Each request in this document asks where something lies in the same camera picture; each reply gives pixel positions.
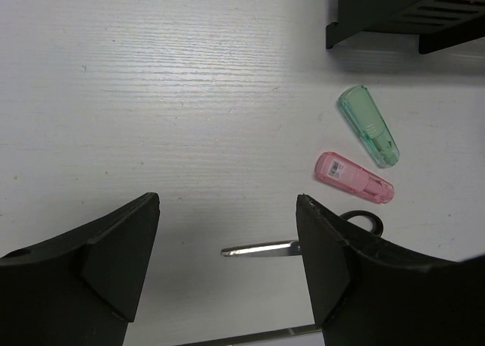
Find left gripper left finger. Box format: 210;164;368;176
1;192;160;345

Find black handled scissors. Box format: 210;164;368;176
221;210;384;257

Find pink correction tape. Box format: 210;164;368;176
314;151;395;204

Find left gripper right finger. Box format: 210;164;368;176
296;195;484;345

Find green correction tape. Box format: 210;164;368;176
337;85;400;168

